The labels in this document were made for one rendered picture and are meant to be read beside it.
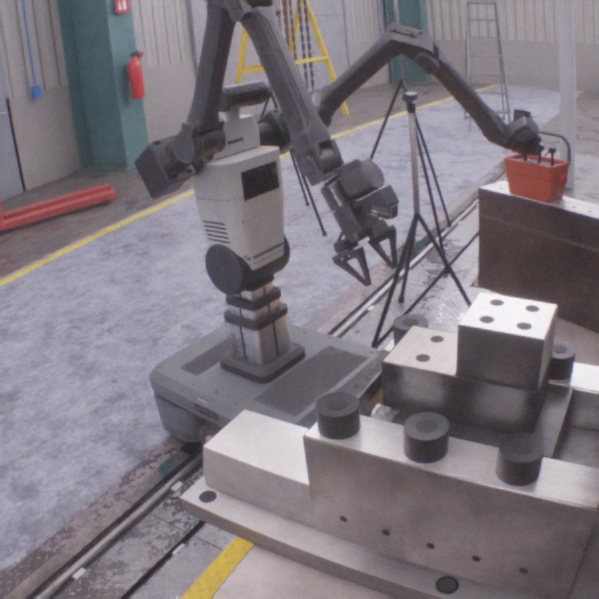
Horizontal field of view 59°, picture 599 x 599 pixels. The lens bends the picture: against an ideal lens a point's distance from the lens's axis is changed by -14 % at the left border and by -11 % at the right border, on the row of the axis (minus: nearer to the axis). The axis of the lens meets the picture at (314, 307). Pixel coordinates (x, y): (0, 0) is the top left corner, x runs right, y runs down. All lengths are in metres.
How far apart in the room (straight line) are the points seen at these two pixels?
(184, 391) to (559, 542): 1.30
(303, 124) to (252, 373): 0.88
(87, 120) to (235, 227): 6.51
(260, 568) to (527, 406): 0.61
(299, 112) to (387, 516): 0.74
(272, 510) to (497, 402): 0.55
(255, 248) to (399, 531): 0.96
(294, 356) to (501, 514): 1.16
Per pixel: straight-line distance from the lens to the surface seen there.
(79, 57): 7.96
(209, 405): 1.75
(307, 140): 1.13
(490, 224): 2.07
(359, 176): 1.08
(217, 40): 1.27
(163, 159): 1.46
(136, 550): 1.70
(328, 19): 13.23
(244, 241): 1.60
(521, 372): 0.81
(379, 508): 0.89
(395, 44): 1.50
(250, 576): 1.16
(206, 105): 1.32
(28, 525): 1.92
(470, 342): 0.80
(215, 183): 1.56
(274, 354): 1.81
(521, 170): 1.94
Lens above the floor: 1.21
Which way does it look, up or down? 26 degrees down
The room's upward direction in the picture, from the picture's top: 6 degrees counter-clockwise
